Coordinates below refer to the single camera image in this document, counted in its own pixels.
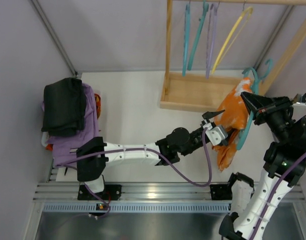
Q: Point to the teal hanger holding trousers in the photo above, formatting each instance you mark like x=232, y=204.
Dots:
x=255, y=89

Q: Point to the wooden clothes rack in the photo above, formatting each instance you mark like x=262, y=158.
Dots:
x=195, y=93

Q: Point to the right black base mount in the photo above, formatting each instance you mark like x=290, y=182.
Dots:
x=220, y=192

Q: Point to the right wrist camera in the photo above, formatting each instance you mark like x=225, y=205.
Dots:
x=299, y=100

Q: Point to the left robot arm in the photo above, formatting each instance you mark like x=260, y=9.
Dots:
x=95, y=155

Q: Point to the purple garment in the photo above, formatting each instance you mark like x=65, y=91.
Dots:
x=60, y=158

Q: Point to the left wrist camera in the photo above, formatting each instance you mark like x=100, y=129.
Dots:
x=217, y=136

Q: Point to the lilac hanger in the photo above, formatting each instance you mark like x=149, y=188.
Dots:
x=211, y=37

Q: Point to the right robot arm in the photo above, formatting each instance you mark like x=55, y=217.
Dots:
x=285, y=163

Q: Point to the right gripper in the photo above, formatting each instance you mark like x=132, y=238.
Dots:
x=265, y=110

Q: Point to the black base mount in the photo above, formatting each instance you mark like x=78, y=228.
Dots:
x=112, y=192
x=220, y=192

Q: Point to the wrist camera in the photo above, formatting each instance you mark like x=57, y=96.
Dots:
x=299, y=100
x=217, y=136

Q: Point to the aluminium rail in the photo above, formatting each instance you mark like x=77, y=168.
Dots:
x=131, y=191

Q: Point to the grey slotted cable duct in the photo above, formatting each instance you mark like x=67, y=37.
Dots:
x=127, y=207

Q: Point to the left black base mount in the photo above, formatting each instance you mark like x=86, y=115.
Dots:
x=112, y=192

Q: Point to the black folded garment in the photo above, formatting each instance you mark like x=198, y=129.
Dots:
x=64, y=107

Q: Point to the yellow hanger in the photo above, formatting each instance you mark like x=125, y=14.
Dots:
x=232, y=35

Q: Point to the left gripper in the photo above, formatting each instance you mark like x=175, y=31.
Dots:
x=208, y=120

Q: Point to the orange white trousers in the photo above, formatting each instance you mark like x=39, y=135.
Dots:
x=233, y=120

